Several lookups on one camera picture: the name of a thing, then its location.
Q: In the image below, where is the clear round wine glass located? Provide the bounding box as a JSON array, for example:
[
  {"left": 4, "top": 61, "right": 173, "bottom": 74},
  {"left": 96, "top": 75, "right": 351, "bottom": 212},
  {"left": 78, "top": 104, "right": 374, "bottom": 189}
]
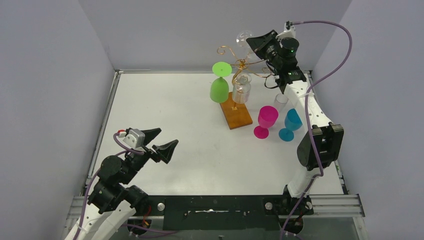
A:
[{"left": 236, "top": 30, "right": 257, "bottom": 61}]

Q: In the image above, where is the clear patterned wine glass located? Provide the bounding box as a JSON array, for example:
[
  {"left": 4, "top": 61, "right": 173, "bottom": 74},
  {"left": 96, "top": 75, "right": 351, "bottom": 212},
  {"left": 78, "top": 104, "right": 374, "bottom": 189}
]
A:
[{"left": 232, "top": 73, "right": 252, "bottom": 104}]

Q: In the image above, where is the green plastic wine glass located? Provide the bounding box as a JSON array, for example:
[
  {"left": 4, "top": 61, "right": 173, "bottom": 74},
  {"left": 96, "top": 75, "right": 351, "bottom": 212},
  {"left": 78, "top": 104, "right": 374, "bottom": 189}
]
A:
[{"left": 209, "top": 61, "right": 232, "bottom": 104}]

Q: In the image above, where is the pink plastic wine glass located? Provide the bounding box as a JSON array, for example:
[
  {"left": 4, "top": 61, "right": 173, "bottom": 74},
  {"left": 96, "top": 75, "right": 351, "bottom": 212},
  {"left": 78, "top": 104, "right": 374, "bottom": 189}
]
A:
[{"left": 253, "top": 105, "right": 279, "bottom": 139}]

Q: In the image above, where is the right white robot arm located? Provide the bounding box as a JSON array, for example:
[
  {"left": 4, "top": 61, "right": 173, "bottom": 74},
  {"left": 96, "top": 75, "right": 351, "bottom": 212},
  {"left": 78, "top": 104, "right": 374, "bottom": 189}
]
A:
[{"left": 246, "top": 28, "right": 344, "bottom": 198}]

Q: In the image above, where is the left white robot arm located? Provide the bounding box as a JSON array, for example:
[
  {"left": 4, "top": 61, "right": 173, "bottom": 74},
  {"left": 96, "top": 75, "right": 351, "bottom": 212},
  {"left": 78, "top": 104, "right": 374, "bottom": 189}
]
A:
[{"left": 65, "top": 128, "right": 179, "bottom": 240}]

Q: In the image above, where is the clear tall flute glass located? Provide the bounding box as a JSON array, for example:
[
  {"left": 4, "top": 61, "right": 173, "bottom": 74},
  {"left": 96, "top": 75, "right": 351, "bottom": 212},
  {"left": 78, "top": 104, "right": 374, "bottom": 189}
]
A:
[{"left": 273, "top": 93, "right": 289, "bottom": 112}]

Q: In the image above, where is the blue plastic wine glass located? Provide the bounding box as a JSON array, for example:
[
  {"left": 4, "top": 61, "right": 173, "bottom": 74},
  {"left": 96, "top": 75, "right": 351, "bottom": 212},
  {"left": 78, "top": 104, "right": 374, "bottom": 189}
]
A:
[{"left": 278, "top": 108, "right": 303, "bottom": 142}]

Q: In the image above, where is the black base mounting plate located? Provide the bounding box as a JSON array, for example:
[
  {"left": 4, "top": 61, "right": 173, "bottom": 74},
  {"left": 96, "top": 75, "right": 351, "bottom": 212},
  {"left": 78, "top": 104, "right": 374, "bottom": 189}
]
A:
[{"left": 127, "top": 194, "right": 314, "bottom": 232}]

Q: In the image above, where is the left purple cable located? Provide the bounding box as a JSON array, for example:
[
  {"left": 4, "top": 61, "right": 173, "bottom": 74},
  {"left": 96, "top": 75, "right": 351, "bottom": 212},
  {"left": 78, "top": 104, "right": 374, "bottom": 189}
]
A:
[{"left": 72, "top": 132, "right": 147, "bottom": 240}]

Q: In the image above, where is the purple cable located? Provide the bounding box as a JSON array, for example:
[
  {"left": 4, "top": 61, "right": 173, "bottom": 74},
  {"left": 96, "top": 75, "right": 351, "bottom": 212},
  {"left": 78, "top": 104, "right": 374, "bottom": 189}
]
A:
[
  {"left": 279, "top": 20, "right": 353, "bottom": 240},
  {"left": 72, "top": 132, "right": 147, "bottom": 240}
]

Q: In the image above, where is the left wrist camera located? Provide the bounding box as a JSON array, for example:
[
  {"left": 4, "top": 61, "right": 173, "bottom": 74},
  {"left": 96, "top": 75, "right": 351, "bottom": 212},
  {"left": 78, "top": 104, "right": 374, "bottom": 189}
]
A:
[{"left": 118, "top": 128, "right": 146, "bottom": 149}]

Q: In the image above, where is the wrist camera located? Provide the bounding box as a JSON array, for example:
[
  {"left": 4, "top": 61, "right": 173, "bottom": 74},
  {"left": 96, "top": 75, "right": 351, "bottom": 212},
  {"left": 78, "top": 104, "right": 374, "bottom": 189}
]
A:
[
  {"left": 276, "top": 21, "right": 296, "bottom": 41},
  {"left": 118, "top": 128, "right": 146, "bottom": 149}
]

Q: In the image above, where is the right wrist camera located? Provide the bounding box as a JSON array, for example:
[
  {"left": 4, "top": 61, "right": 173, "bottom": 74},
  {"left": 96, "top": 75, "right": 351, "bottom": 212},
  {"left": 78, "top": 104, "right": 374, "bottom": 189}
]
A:
[{"left": 276, "top": 21, "right": 296, "bottom": 41}]

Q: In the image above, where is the gold wire glass rack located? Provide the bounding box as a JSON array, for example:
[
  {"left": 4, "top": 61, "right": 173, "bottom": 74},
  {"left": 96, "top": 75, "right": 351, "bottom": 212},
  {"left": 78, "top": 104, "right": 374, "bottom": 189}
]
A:
[{"left": 217, "top": 45, "right": 273, "bottom": 130}]

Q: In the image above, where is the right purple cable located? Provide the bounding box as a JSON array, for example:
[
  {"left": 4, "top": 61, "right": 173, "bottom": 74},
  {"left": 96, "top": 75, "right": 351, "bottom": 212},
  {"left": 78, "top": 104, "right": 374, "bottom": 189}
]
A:
[{"left": 279, "top": 20, "right": 353, "bottom": 240}]

